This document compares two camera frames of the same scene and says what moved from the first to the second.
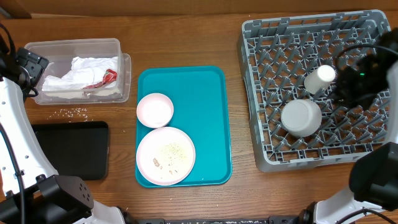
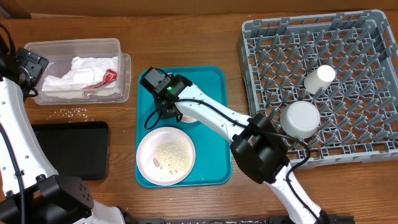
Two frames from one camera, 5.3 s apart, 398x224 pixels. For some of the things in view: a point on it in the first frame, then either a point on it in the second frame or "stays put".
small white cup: [319, 79] stays put
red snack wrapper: [110, 76] stays put
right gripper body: [364, 88] -> [167, 111]
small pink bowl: [155, 110] -> [186, 119]
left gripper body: [33, 66] stays put
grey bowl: [301, 117] stays put
